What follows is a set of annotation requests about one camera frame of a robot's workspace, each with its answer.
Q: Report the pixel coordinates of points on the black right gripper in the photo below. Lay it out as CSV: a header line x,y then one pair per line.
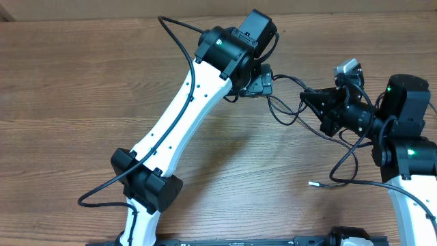
x,y
327,104

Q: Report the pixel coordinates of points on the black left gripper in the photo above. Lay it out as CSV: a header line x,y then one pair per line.
x,y
261,83

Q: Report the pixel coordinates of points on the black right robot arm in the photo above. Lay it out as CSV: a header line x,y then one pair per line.
x,y
407,160

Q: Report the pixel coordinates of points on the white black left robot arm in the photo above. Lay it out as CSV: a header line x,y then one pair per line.
x,y
228,62

